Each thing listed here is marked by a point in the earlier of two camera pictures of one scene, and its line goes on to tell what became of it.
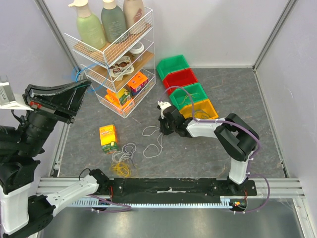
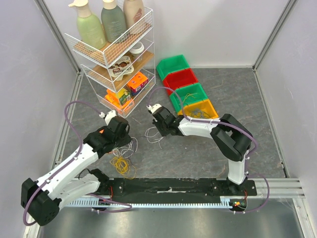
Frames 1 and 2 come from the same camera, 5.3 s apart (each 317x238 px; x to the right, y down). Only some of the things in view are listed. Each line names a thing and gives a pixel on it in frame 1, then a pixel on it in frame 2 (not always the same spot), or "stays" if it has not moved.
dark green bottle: [113, 21] stays
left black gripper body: [60, 106] to [122, 140]
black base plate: [221, 187] stays
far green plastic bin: [167, 65] stays
